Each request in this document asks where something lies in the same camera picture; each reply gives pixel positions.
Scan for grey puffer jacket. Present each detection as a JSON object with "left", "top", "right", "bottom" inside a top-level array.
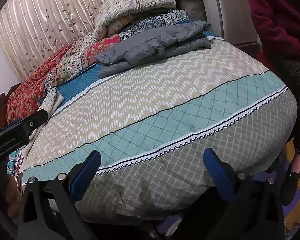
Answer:
[{"left": 96, "top": 20, "right": 211, "bottom": 78}]

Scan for teal patterned pillow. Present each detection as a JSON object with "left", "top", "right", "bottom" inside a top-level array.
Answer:
[{"left": 7, "top": 150, "right": 23, "bottom": 178}]

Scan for white dotted cloth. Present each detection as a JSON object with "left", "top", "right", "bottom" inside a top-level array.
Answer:
[{"left": 21, "top": 87, "right": 65, "bottom": 158}]

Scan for patterned bed sheet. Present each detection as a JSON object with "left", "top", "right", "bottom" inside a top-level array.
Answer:
[{"left": 23, "top": 37, "right": 297, "bottom": 221}]

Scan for red floral patchwork quilt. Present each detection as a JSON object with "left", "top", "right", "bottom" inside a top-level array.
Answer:
[{"left": 6, "top": 9, "right": 190, "bottom": 124}]

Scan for cream floral curtain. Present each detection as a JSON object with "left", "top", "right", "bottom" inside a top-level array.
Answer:
[{"left": 0, "top": 0, "right": 106, "bottom": 80}]

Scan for person in maroon sweater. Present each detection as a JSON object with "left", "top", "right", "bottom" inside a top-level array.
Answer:
[{"left": 248, "top": 0, "right": 300, "bottom": 206}]

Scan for white cabinet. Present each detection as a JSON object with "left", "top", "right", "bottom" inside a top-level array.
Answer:
[{"left": 203, "top": 0, "right": 259, "bottom": 46}]

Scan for cream patterned folded comforter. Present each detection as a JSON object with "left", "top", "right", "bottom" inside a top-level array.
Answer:
[{"left": 93, "top": 0, "right": 176, "bottom": 41}]

